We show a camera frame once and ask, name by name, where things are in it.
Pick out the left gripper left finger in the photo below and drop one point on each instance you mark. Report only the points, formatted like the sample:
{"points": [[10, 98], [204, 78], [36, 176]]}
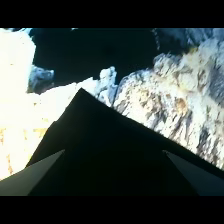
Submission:
{"points": [[26, 180]]}

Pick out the black pants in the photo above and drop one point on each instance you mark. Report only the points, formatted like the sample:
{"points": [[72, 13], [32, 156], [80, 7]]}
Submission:
{"points": [[110, 150]]}

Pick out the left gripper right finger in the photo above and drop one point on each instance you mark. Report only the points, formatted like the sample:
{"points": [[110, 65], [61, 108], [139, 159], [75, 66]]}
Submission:
{"points": [[203, 180]]}

